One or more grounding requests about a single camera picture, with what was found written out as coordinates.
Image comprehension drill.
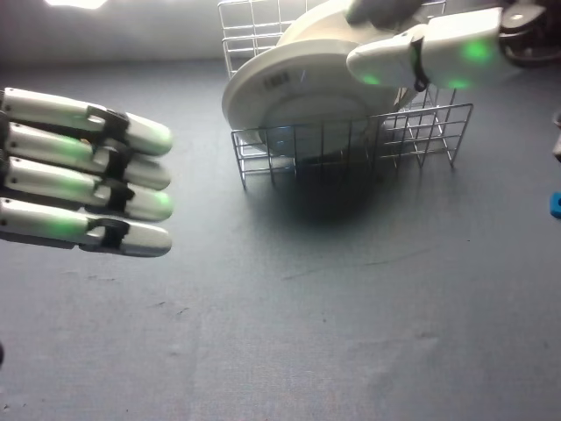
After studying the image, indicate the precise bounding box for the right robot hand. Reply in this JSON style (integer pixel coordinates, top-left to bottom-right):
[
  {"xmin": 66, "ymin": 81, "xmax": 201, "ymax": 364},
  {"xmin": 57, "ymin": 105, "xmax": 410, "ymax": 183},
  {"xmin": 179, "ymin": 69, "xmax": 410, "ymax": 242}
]
[{"xmin": 344, "ymin": 0, "xmax": 504, "ymax": 91}]

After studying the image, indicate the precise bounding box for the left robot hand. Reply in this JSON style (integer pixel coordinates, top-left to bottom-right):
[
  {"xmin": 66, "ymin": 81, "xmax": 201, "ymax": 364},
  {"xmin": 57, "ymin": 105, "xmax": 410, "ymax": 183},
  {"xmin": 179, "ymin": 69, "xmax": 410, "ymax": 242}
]
[{"xmin": 0, "ymin": 86, "xmax": 175, "ymax": 259}]

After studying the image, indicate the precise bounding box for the silver wire dish rack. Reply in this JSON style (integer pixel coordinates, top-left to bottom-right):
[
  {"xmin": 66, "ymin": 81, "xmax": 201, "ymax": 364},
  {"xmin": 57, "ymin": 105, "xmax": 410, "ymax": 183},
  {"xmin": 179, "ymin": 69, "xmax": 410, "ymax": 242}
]
[{"xmin": 217, "ymin": 0, "xmax": 474, "ymax": 190}]

